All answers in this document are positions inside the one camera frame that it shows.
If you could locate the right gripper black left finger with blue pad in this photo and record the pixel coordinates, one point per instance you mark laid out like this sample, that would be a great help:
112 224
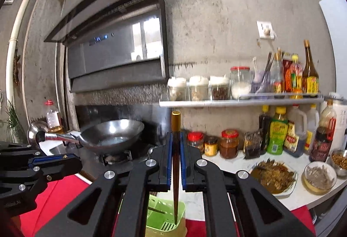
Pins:
116 204

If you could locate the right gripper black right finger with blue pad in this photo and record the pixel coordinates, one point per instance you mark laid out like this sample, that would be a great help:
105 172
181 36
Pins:
235 204

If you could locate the gold-capped brown chopstick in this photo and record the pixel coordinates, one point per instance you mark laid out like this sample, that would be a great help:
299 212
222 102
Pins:
176 131

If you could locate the white kitchen appliance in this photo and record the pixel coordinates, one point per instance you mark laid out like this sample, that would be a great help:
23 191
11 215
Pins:
340 107

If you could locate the red tablecloth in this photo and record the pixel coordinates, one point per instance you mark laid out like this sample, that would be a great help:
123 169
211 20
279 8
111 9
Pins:
60 193

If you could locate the gas stove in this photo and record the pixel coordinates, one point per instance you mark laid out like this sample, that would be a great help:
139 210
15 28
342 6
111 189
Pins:
94 165

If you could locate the plate of brown food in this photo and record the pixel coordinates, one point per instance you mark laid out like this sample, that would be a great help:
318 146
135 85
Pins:
275 176

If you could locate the cooking oil bottle red cap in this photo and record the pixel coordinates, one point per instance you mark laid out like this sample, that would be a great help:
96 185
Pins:
53 118

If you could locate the brown sauce jar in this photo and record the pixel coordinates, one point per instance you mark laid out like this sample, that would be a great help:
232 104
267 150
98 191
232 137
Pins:
229 143

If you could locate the green plastic utensil holder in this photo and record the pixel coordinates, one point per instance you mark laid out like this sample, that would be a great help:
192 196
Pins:
163 224

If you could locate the small yellow label jar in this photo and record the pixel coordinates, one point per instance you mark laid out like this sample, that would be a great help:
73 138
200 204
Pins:
211 146

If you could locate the steel wok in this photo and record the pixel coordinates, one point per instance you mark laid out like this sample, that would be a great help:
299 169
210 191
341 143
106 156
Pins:
107 138

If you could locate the yellow bowl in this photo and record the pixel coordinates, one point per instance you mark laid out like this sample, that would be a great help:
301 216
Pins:
319 177

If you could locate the dark soy sauce bottle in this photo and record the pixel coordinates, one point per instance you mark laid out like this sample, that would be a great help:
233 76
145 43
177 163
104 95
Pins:
264 125

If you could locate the green label bottle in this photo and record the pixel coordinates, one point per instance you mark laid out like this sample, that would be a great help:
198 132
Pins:
278 131

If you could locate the red label dark bottle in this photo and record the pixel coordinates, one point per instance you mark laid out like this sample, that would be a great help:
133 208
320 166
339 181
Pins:
324 134

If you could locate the white jug bottle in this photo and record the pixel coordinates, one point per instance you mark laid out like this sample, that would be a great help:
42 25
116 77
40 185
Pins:
297 132

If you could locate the steel bowl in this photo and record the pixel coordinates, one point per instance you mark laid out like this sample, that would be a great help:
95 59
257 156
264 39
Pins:
338 160

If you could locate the glass jar red lid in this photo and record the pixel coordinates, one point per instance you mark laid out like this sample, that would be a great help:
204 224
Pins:
241 81

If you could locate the tall brown sauce bottle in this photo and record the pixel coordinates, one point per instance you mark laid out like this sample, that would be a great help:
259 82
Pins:
310 77

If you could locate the grey range hood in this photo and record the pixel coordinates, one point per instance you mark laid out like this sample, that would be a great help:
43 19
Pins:
113 43

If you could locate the white refrigerator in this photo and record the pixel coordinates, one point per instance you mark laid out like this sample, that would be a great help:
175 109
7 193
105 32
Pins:
334 12

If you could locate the wall shelf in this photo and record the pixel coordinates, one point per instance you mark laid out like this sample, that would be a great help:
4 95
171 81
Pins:
249 100

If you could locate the wall socket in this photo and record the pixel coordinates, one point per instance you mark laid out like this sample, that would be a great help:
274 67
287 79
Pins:
265 30

